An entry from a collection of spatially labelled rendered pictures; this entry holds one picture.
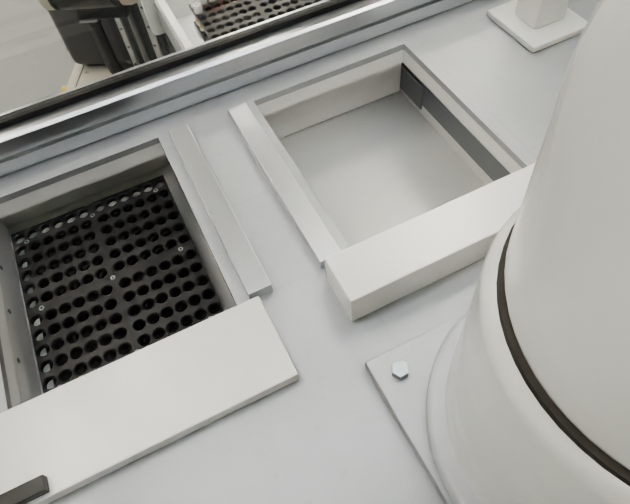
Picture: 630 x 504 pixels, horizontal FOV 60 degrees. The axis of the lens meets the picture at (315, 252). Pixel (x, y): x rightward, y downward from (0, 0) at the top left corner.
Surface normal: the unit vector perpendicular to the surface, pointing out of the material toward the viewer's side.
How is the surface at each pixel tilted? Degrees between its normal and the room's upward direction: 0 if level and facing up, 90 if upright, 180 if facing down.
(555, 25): 0
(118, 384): 0
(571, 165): 79
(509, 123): 0
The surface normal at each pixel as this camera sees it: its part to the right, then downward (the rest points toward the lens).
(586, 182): -0.91, 0.21
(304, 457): -0.07, -0.56
